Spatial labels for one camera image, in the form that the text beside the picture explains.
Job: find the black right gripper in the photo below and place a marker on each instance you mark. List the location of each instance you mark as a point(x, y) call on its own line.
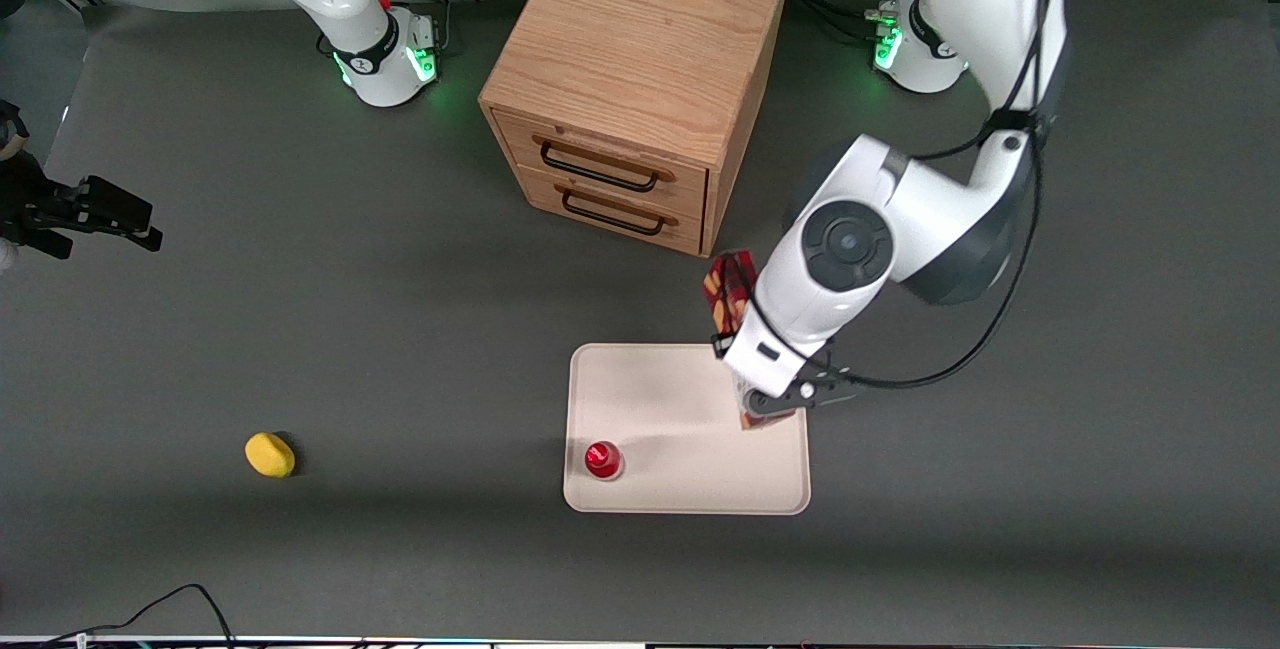
point(32, 201)

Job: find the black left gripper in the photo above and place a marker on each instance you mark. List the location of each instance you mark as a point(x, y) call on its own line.
point(717, 344)

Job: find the red cookie box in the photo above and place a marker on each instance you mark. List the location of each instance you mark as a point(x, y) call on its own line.
point(728, 289)

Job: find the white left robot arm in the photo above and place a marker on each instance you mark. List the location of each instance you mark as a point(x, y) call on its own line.
point(930, 219)

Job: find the beige rectangular tray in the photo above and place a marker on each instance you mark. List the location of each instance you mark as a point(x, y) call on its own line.
point(660, 409)

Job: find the small red-capped bottle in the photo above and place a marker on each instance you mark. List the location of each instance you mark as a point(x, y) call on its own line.
point(603, 459)

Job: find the yellow lemon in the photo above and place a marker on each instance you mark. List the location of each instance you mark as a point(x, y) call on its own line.
point(269, 454)

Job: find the wooden two-drawer cabinet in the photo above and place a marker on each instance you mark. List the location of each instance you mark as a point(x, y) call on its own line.
point(640, 39)

